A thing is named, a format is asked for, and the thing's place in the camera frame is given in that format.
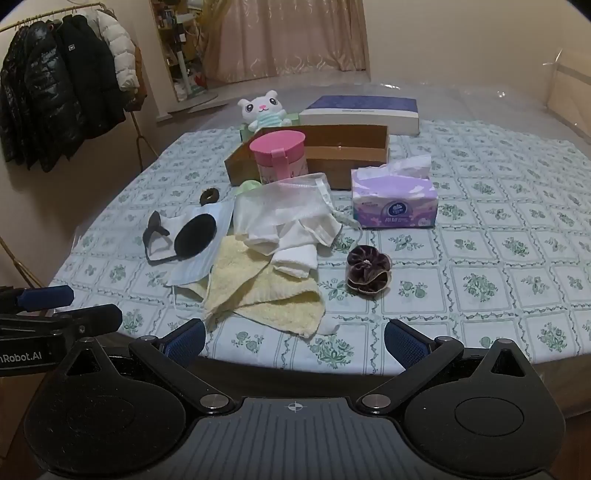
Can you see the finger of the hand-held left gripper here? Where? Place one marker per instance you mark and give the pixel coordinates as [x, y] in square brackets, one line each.
[99, 319]
[46, 297]

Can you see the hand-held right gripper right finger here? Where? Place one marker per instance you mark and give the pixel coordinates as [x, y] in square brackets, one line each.
[402, 342]

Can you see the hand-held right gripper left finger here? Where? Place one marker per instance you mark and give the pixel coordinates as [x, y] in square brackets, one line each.
[187, 340]

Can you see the blue face mask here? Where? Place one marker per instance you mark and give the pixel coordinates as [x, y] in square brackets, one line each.
[194, 272]

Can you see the yellow towel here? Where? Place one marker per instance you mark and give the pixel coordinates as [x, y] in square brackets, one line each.
[268, 295]

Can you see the panda sleep mask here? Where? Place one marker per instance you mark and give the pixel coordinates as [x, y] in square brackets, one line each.
[194, 235]

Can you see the light green cloth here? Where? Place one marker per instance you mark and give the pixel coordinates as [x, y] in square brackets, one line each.
[248, 187]

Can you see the brown cardboard box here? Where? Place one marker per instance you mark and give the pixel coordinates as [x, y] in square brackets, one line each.
[341, 159]

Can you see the dark velvet scrunchie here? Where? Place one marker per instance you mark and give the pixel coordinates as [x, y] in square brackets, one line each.
[369, 272]

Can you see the purple tissue pack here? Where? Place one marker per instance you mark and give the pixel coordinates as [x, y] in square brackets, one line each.
[392, 203]

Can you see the gold metal coat rack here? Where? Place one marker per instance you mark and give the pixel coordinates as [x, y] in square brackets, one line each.
[138, 138]

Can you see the glossy black puffer jacket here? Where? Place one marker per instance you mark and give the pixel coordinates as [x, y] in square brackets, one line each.
[32, 101]

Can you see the pink lidded cup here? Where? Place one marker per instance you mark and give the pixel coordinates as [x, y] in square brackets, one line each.
[277, 154]

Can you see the matte black jacket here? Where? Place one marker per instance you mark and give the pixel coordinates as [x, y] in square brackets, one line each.
[87, 78]

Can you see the blue and white flat box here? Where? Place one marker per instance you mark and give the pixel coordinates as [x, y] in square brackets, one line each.
[364, 110]

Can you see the brown jacket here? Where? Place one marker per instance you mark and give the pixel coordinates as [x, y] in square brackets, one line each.
[141, 78]

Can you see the white plush bunny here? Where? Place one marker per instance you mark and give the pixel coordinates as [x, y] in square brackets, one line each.
[261, 108]

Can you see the white puffer jacket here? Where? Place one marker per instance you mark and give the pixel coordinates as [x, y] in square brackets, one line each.
[120, 50]

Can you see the wooden bookshelf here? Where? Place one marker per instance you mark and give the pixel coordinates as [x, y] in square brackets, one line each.
[166, 46]

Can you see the beige curtain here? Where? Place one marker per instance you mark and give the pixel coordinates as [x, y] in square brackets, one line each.
[286, 37]

